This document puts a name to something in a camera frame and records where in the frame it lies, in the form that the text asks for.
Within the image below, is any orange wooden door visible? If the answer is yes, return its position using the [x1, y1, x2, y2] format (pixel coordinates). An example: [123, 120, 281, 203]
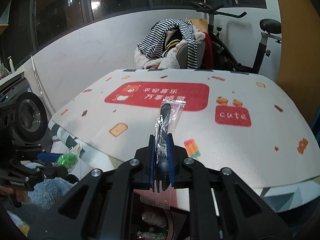
[277, 0, 319, 123]

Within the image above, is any red garment on chair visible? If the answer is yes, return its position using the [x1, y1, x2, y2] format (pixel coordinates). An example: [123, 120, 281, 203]
[202, 33, 214, 69]

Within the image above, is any green snack packet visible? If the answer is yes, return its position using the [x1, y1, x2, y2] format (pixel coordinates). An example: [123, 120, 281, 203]
[56, 144, 82, 172]

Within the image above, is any washing machine with round door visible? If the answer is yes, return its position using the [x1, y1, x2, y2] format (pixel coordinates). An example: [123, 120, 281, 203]
[1, 70, 48, 144]

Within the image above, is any brown round trash bin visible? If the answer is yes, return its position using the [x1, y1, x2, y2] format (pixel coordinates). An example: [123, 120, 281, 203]
[129, 204, 190, 239]

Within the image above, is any chair piled with clothes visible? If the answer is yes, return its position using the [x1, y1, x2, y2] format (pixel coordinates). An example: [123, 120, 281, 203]
[133, 18, 213, 70]

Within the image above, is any dark window with frame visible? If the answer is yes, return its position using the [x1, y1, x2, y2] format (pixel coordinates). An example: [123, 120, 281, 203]
[1, 0, 266, 68]

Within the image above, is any black exercise bike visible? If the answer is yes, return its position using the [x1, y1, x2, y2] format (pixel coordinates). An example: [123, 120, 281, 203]
[192, 1, 281, 81]

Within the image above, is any person's left hand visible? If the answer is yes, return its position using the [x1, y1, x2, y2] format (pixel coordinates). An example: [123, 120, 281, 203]
[0, 186, 31, 203]

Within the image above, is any grey fluffy rug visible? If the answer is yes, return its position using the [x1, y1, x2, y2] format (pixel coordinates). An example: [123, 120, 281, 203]
[1, 174, 79, 224]

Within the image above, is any black plastic cutlery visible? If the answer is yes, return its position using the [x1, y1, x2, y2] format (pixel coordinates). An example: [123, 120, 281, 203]
[154, 99, 186, 192]

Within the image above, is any black white striped shirt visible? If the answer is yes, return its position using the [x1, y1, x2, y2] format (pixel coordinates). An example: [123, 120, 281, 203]
[137, 18, 198, 69]

